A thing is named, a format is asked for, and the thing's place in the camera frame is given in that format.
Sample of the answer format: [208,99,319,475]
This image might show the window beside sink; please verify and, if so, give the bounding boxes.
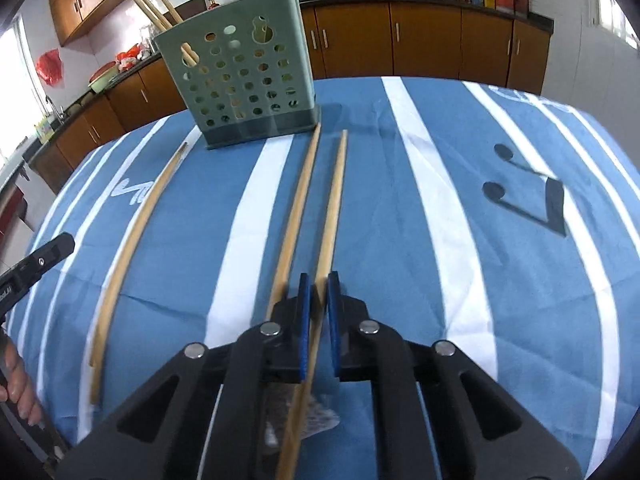
[0,14,42,163]

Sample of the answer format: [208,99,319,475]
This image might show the blue striped tablecloth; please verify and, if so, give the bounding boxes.
[0,76,640,480]

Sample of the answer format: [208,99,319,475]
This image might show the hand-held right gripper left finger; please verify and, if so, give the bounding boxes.
[57,272,313,480]

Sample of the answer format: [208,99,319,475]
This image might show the wooden chopstick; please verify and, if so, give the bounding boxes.
[275,130,349,480]
[267,121,323,321]
[89,141,190,406]

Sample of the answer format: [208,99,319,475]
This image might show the green perforated utensil holder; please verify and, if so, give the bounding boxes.
[152,0,323,152]

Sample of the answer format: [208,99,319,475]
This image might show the dark wooden cutting board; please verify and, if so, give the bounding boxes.
[172,0,210,26]

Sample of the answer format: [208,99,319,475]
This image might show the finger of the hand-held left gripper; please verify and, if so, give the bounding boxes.
[0,231,77,291]

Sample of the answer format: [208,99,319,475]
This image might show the barred window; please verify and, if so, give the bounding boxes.
[596,0,640,52]

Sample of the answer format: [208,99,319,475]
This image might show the red hanging plastic bag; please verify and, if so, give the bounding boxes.
[36,49,64,86]

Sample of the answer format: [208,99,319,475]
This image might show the green basin with red lid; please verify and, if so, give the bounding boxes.
[89,61,122,94]

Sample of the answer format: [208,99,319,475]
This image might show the wooden lower kitchen cabinets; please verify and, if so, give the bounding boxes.
[22,0,551,196]

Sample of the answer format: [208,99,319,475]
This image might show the group of wooden chopsticks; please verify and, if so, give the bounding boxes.
[124,0,198,68]

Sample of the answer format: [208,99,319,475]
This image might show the red bags on counter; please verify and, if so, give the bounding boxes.
[115,44,147,68]

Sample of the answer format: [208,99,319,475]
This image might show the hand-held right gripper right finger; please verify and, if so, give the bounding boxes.
[326,270,584,480]

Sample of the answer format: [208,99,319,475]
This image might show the person's left hand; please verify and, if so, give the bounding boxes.
[0,332,45,428]

